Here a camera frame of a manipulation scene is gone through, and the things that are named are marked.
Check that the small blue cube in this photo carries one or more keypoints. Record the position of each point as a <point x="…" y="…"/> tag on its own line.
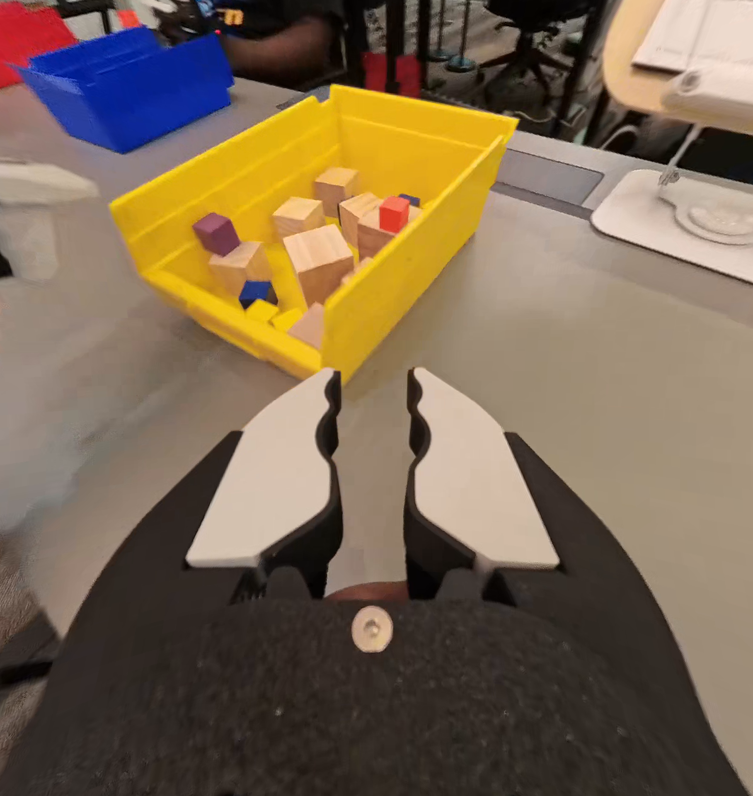
<point x="257" y="292"/>
<point x="409" y="199"/>

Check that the white paper sheet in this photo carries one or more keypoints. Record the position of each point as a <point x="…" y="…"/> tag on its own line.
<point x="712" y="31"/>

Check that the black office chair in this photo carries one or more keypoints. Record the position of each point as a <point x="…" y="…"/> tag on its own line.
<point x="538" y="43"/>

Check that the small red cube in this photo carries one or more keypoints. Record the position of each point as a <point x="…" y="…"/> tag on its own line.
<point x="393" y="213"/>

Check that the small purple cube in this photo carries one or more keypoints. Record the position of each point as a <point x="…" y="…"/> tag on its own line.
<point x="216" y="233"/>

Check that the pile of plain wooden cubes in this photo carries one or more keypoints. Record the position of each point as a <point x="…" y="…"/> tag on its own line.
<point x="317" y="261"/>

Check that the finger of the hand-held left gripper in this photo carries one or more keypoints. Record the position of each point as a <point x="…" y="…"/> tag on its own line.
<point x="40" y="183"/>
<point x="31" y="242"/>

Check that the blue plastic bin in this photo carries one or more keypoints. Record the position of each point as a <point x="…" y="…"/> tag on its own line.
<point x="134" y="106"/>

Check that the yellow plastic bin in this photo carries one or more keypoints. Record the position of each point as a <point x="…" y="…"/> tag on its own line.
<point x="401" y="286"/>

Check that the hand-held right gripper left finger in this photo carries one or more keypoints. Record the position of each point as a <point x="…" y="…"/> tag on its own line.
<point x="270" y="491"/>

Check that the white desk stand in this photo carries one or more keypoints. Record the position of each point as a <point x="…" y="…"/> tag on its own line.
<point x="662" y="230"/>

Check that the red plastic bin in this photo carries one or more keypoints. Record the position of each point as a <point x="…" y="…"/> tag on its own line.
<point x="16" y="43"/>

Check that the red bag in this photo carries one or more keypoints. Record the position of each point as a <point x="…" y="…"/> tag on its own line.
<point x="392" y="74"/>

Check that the grey desk hatch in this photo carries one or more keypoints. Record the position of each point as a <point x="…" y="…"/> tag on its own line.
<point x="550" y="177"/>

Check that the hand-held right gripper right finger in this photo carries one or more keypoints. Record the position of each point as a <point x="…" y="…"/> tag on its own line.
<point x="482" y="491"/>

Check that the beige wooden board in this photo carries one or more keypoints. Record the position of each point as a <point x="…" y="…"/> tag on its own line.
<point x="619" y="62"/>

